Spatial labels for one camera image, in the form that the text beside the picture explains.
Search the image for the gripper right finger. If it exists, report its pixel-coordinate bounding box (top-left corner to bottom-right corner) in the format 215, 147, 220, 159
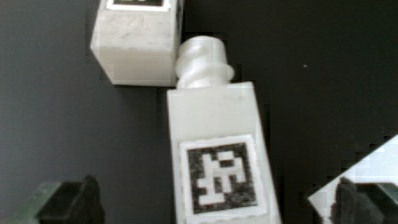
330, 178, 398, 224

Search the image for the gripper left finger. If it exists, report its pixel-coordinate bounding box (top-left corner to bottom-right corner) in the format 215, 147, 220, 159
10, 176, 105, 224

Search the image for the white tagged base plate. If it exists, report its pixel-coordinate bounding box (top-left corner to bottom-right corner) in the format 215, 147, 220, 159
307, 134, 398, 224

